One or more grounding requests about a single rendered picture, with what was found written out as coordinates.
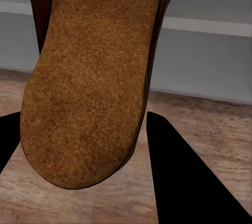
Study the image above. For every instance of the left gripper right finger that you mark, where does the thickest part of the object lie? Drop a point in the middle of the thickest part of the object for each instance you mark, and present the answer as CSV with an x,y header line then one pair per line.
x,y
186,190

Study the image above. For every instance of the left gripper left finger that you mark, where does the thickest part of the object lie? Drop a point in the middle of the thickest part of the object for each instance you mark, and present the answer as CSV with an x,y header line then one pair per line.
x,y
9,137

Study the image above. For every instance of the sandal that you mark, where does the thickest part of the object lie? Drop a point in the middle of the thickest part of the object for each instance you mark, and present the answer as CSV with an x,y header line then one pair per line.
x,y
84,104

